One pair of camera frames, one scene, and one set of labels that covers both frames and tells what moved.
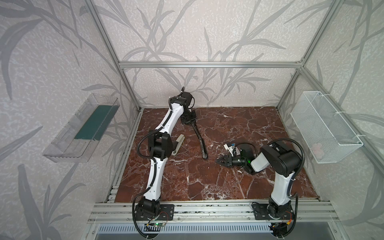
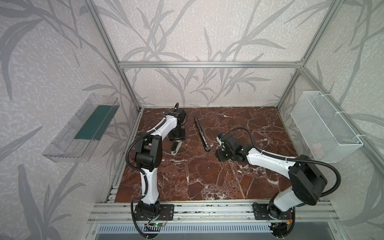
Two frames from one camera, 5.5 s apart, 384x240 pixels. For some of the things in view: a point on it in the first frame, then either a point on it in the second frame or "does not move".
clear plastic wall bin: (78, 141) does not move
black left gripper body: (188, 120) to (177, 139)
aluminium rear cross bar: (210, 65) does not move
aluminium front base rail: (213, 213) does not move
